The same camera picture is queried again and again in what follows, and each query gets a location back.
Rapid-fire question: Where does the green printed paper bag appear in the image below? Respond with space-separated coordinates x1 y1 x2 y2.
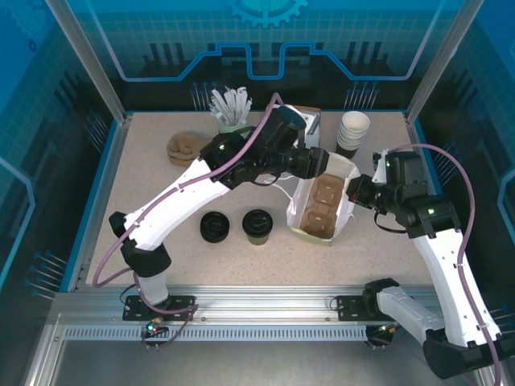
276 154 362 248

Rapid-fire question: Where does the black cup lid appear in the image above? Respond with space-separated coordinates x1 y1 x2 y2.
200 211 232 244
241 208 274 238

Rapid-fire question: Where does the folded white paper bag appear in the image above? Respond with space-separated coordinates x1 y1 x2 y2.
282 105 323 146

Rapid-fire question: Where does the white wrapped straw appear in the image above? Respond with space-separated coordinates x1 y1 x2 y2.
224 84 238 124
239 95 254 124
235 84 249 124
208 103 229 124
209 88 230 124

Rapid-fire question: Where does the stack of paper cups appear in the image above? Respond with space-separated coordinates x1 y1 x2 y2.
340 110 371 140

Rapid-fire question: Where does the brown pulp cup carrier stack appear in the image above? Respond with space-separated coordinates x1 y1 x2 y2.
167 132 210 168

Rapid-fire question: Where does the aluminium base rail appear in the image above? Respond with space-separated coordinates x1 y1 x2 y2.
50 284 484 327

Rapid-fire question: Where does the aluminium corner post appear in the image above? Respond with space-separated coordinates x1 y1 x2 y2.
43 0 134 126
403 0 476 126

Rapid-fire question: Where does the slotted grey cable duct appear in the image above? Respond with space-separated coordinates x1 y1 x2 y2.
64 325 403 343

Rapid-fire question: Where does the aluminium side rail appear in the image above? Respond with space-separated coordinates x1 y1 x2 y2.
66 114 134 293

